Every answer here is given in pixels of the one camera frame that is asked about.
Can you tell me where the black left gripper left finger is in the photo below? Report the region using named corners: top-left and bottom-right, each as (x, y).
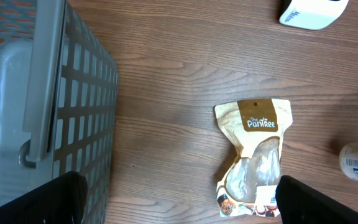
top-left (0, 171), bottom-right (88, 224)

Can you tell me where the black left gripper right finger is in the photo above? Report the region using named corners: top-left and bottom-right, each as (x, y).
top-left (275, 175), bottom-right (358, 224)

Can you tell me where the brown snack bag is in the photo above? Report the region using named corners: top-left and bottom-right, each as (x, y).
top-left (214, 99), bottom-right (293, 217)

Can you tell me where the grey plastic basket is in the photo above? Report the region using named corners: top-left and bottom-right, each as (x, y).
top-left (0, 0), bottom-right (118, 223)

